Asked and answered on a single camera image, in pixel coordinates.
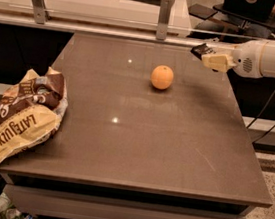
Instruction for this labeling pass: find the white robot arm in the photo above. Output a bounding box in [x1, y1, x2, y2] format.
[201, 39, 275, 79]

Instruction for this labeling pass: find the black laptop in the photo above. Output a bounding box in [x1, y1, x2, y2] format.
[213, 0, 275, 23]

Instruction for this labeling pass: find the brown yellow chip bag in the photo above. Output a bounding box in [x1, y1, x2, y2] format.
[0, 67, 68, 163]

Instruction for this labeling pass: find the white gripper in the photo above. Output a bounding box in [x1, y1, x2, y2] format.
[201, 40, 267, 79]

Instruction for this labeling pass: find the middle metal railing bracket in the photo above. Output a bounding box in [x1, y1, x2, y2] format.
[155, 0, 174, 40]

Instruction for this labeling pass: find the metal railing bracket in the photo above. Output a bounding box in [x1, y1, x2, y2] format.
[31, 0, 49, 24]
[155, 0, 174, 40]

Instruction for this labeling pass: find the left metal railing bracket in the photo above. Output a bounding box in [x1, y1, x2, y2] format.
[31, 0, 49, 24]

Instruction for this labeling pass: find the dark brown table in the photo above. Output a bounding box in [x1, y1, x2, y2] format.
[0, 33, 272, 219]

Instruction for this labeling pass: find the orange fruit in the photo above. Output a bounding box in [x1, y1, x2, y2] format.
[150, 65, 174, 90]

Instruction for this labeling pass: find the black rxbar chocolate bar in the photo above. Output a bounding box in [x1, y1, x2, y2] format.
[191, 43, 215, 59]

